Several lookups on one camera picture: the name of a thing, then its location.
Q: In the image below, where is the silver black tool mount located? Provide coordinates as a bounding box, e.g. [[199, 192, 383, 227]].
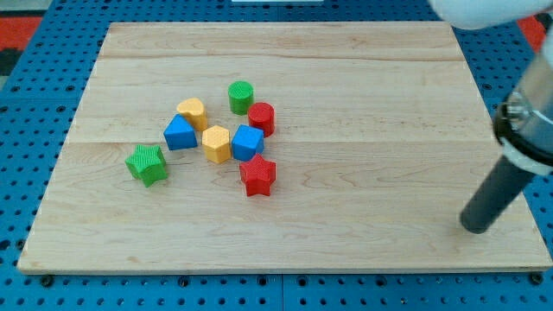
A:
[[493, 38, 552, 175]]

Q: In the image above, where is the yellow heart block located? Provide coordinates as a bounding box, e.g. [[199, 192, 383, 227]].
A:
[[176, 98, 207, 131]]

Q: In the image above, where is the red cylinder block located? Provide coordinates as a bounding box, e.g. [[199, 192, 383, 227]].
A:
[[247, 102, 276, 137]]

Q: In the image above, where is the green cylinder block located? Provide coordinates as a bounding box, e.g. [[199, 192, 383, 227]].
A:
[[227, 80, 254, 115]]

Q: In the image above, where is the yellow hexagon block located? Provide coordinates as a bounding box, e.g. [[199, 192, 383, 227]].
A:
[[201, 125, 232, 163]]

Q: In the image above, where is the blue cube block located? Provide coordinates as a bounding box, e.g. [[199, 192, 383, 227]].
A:
[[232, 124, 264, 162]]

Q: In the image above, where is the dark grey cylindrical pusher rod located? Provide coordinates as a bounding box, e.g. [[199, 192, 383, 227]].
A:
[[460, 156, 534, 234]]

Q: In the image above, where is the blue triangle block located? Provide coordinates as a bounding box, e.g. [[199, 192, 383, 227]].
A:
[[163, 114, 198, 150]]

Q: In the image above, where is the green star block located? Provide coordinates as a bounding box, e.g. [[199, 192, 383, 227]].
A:
[[124, 144, 168, 187]]

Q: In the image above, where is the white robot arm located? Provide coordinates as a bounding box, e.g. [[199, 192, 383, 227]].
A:
[[429, 0, 552, 234]]

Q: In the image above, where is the wooden board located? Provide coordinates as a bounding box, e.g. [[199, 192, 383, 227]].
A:
[[18, 22, 552, 276]]

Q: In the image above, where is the red star block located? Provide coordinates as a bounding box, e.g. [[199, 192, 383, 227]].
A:
[[239, 154, 277, 196]]

